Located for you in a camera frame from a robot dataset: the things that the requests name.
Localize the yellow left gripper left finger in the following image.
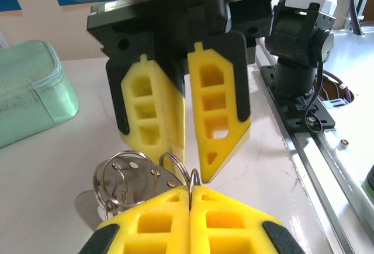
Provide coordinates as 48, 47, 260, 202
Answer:
77, 186, 191, 254

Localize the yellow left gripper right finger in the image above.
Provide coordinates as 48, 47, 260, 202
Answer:
190, 184, 306, 254

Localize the round metal tag with holes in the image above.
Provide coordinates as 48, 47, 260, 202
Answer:
101, 154, 182, 208

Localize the mint green zipper case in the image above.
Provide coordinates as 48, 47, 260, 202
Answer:
0, 40, 79, 149

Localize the green tape roll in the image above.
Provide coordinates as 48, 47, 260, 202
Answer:
363, 165, 374, 200

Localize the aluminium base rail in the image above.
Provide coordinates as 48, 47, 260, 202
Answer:
254, 37, 374, 254

